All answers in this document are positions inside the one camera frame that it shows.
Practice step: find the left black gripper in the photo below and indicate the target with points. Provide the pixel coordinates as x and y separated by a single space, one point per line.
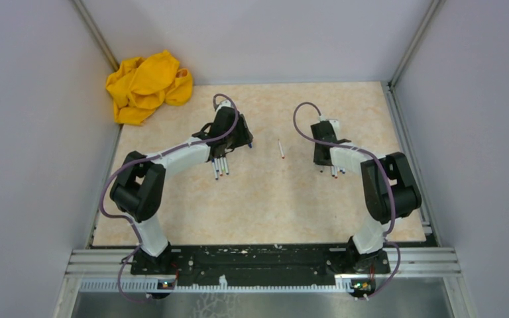
245 136

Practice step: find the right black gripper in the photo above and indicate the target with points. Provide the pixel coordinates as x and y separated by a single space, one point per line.
317 160

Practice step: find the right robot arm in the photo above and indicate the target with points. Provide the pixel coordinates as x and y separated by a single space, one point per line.
389 187

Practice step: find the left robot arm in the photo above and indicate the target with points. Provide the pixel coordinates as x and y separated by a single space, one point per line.
137 188

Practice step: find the blue capped white marker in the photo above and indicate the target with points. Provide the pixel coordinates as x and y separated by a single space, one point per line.
215 169

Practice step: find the yellow crumpled cloth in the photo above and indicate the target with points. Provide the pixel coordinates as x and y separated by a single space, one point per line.
141 85

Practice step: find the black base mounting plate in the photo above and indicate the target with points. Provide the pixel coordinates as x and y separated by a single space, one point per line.
257 277

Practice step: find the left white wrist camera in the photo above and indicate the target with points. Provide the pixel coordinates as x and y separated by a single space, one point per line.
223 104

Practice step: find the aluminium frame rail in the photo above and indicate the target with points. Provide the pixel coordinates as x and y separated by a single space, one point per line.
409 262

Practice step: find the slotted cable duct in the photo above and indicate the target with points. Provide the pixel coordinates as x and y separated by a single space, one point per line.
155 286

